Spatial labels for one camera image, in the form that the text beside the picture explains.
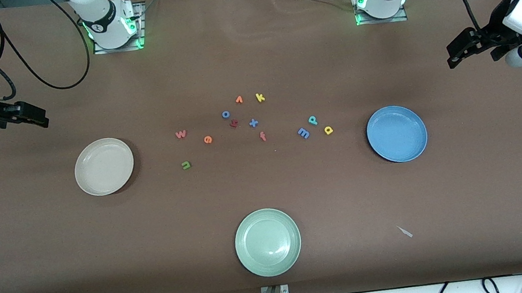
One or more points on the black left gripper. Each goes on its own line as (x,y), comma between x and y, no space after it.
(494,30)

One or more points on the pink letter w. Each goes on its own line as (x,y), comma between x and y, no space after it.
(181,135)

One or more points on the yellow letter d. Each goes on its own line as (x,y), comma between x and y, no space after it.
(329,131)

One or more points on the green letter u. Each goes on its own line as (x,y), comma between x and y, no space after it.
(186,166)

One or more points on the teal letter p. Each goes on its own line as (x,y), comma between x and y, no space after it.
(312,119)

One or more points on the orange letter e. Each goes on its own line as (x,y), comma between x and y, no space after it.
(208,140)

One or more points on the blue letter m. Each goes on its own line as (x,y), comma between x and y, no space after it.
(303,134)

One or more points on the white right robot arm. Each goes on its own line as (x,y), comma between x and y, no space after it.
(100,16)

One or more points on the beige brown round plate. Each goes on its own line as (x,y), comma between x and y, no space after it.
(104,166)

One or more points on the blue round plate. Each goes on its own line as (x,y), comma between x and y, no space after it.
(396,133)

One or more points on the small white paper scrap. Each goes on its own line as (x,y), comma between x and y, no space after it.
(405,232)

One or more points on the blue letter o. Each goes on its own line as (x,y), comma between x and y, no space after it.
(222,114)

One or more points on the dark red letter h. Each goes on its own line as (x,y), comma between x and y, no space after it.
(234,124)

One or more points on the orange letter v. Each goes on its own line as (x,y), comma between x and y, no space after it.
(239,100)

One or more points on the yellow letter k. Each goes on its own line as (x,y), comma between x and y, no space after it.
(259,97)

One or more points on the blue letter x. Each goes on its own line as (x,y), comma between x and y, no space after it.
(253,123)

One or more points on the red letter f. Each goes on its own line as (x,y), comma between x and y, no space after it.
(263,136)

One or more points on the green round plate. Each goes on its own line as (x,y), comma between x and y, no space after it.
(267,242)

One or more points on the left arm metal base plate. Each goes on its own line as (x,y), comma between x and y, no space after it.
(383,21)

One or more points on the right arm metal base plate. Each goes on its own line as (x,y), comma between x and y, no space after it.
(119,49)

